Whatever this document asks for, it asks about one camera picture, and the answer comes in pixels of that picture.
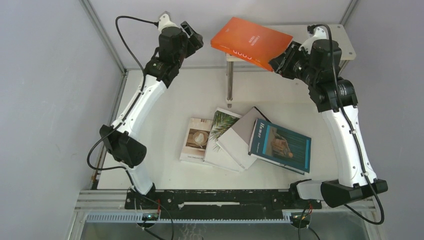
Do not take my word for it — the orange hardcover book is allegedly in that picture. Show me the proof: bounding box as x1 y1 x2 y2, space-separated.
210 17 293 72

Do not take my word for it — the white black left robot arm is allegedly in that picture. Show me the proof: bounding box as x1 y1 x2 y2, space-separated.
99 20 204 209

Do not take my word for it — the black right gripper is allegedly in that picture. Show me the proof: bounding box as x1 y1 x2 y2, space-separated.
268 40 319 87

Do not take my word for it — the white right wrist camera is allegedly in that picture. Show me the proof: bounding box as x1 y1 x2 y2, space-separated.
299 26 328 53

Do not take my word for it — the grey white plain book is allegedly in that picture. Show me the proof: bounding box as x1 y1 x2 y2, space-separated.
217 106 268 171

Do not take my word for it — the coffee cover book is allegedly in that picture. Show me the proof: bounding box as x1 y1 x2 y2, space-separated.
179 117 213 164

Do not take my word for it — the white raised shelf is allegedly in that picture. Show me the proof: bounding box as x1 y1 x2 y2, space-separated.
225 24 357 108

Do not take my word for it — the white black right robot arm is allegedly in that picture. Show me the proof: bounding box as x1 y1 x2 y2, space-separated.
269 39 388 208

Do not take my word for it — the teal Humor book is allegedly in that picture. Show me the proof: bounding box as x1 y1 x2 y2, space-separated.
248 118 312 175

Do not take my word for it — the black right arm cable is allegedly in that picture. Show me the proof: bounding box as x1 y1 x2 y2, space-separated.
307 23 386 226

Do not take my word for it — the palm leaf cover book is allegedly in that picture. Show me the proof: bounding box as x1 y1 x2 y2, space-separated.
202 107 244 173

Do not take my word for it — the aluminium frame rail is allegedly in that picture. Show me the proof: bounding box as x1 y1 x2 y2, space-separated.
79 0 127 75

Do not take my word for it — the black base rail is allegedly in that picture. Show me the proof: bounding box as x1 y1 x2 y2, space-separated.
124 189 322 221

